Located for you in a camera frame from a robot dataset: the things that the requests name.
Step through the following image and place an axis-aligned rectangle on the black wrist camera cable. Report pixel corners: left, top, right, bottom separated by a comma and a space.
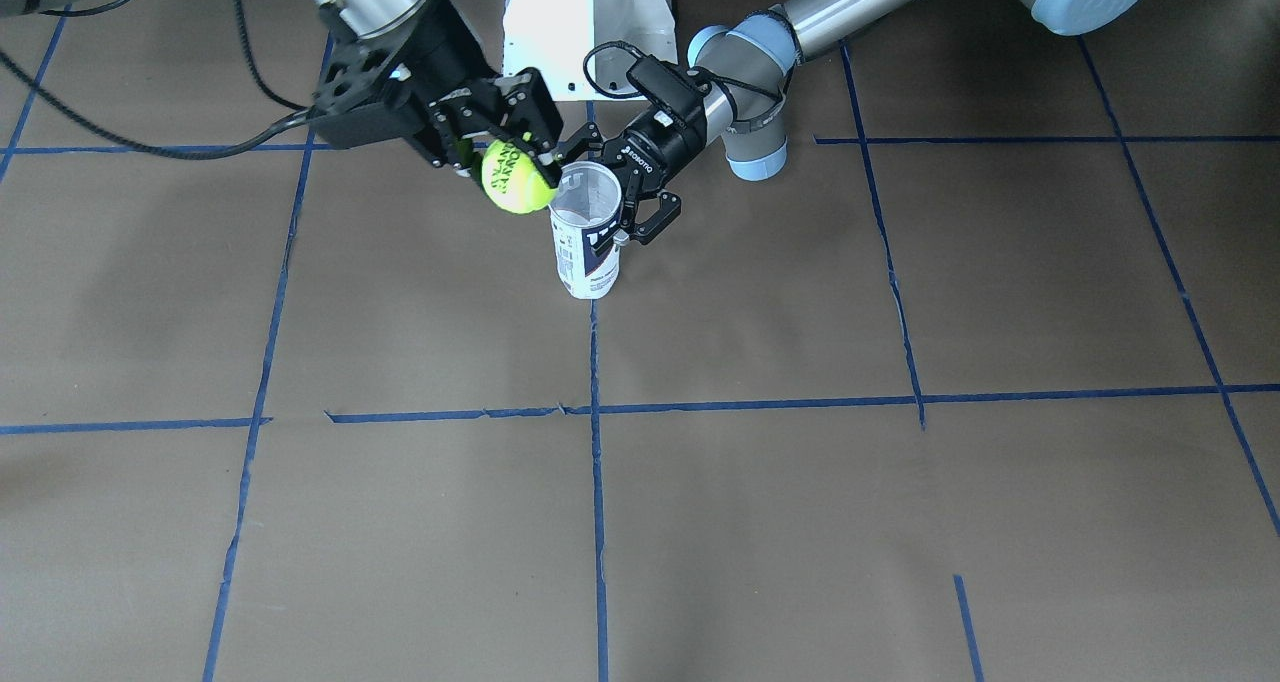
0, 0, 332, 161

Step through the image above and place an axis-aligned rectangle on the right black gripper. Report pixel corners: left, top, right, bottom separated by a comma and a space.
334, 0, 564, 187

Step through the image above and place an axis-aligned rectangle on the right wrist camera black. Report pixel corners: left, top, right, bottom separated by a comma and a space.
307, 44, 421, 148

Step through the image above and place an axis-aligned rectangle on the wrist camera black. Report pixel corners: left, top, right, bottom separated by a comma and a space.
626, 56, 705, 125
307, 44, 421, 148

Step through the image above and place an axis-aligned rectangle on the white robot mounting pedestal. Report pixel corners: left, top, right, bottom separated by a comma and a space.
500, 0, 678, 102

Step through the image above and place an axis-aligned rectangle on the clear tennis ball can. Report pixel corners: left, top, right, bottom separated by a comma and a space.
548, 161, 622, 299

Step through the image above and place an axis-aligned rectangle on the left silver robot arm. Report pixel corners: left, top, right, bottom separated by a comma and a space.
563, 0, 1138, 252

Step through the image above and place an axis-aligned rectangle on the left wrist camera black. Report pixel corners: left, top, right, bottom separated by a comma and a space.
626, 56, 705, 125

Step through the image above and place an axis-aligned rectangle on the yellow tennis ball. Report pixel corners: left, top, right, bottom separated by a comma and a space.
480, 141, 556, 214

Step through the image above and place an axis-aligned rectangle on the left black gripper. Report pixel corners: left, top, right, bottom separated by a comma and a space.
556, 107, 709, 247

